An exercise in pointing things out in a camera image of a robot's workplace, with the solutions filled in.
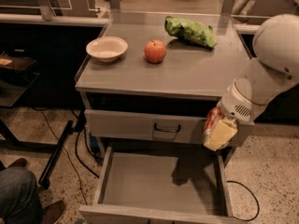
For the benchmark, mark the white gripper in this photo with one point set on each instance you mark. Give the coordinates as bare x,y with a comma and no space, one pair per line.
235,105

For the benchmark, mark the red coke can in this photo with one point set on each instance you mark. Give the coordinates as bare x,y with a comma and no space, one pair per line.
211,119

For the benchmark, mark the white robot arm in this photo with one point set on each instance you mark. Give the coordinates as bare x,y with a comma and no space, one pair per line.
273,70

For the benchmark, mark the grey drawer cabinet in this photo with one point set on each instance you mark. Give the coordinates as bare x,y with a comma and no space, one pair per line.
189,81

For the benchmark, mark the open middle drawer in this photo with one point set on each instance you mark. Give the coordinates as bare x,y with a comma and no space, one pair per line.
161,186

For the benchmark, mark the red apple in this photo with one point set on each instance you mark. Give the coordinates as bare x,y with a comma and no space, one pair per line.
155,51

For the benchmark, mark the green chip bag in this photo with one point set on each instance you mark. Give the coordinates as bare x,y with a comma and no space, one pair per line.
189,30

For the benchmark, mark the white bowl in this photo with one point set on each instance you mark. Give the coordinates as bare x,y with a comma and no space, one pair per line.
107,49

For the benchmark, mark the black metal stand leg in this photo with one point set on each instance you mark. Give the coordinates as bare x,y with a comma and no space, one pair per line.
44,179

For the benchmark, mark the brown shoe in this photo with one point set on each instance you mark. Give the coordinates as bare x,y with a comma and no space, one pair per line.
53,212

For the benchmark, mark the dark side table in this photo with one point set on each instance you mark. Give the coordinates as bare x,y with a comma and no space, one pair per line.
16,76

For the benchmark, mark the person's leg in jeans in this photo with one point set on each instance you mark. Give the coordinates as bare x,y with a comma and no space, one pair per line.
19,200

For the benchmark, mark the black drawer handle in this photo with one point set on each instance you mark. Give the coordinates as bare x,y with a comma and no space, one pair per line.
166,130

